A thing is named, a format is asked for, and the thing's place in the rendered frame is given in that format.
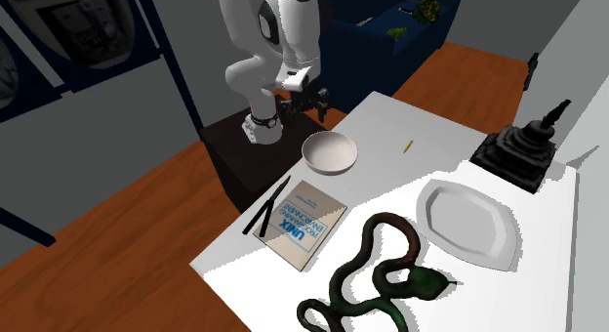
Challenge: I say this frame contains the dark blue sofa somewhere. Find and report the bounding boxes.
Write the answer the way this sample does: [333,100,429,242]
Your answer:
[317,0,468,115]

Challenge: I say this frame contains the beige book with blue print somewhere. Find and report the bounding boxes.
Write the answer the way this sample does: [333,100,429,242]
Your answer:
[252,179,349,272]

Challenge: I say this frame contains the dark robot stand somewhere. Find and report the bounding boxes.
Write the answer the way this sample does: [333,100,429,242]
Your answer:
[198,107,331,214]

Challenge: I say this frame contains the dark green toy snake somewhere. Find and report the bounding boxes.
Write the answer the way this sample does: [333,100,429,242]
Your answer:
[296,211,459,332]

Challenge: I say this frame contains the white bowl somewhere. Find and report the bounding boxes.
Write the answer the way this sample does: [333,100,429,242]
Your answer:
[301,130,359,176]

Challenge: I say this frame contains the white oval plate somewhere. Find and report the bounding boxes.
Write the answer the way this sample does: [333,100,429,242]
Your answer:
[415,178,523,272]

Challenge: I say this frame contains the black stepped tower figure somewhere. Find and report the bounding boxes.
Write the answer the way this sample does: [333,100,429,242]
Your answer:
[468,99,573,194]

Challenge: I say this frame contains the dark blue framed wall picture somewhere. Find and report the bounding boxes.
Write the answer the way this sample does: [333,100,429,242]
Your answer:
[0,0,207,132]

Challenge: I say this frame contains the black tongs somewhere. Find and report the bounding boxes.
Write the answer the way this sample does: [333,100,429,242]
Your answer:
[241,174,293,238]

